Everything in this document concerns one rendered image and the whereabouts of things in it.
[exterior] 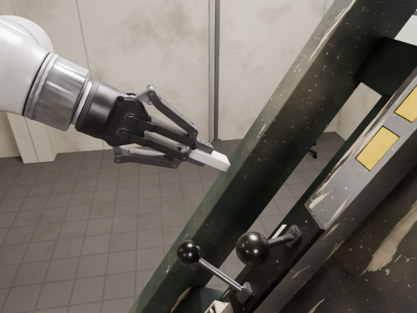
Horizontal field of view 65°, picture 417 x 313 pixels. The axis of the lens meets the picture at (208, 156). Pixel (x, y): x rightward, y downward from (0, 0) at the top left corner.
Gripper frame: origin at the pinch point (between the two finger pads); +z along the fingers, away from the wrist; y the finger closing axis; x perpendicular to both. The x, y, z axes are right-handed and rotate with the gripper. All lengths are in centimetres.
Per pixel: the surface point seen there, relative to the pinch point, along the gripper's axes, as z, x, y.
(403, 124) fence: 11.4, 15.3, -19.4
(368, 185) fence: 11.8, 17.0, -11.7
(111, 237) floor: 38, -151, 158
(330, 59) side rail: 13.0, -7.0, -22.3
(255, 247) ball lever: 0.5, 20.9, -1.2
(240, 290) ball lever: 9.3, 14.4, 11.8
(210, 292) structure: 22.5, -5.4, 34.9
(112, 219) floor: 37, -172, 158
